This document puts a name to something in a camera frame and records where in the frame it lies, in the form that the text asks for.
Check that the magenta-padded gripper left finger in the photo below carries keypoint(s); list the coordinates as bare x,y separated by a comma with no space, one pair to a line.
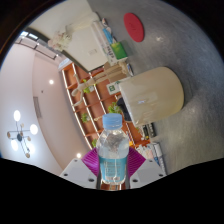
78,171

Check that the window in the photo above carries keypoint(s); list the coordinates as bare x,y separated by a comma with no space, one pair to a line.
28,35

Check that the cream cup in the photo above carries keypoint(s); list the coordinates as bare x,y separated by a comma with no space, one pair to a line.
153,95

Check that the dark book stack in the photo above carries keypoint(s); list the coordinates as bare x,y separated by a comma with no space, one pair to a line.
148,130

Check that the flat round red coaster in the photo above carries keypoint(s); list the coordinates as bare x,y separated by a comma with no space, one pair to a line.
134,26

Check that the black track light rail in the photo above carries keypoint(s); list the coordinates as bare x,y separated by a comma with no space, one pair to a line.
36,46

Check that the recessed ceiling spotlights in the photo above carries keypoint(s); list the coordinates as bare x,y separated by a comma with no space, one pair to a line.
51,81

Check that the white book stack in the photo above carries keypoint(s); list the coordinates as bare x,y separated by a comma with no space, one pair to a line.
101,33

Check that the clear blue-capped water bottle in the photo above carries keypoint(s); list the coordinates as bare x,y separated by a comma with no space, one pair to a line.
112,150

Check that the green tissue box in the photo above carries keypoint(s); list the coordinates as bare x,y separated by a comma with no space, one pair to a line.
118,50

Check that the white wall outlet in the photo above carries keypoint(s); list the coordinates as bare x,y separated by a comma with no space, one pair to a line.
92,52

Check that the wooden shelf unit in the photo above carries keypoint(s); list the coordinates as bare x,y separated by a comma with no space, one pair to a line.
93,113

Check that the ceiling air vent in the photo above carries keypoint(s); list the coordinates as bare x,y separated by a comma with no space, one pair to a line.
37,107

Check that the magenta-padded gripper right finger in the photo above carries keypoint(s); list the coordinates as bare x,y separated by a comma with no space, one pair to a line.
146,171

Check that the branched ceiling lamp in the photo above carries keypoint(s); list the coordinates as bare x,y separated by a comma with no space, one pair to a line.
20,136

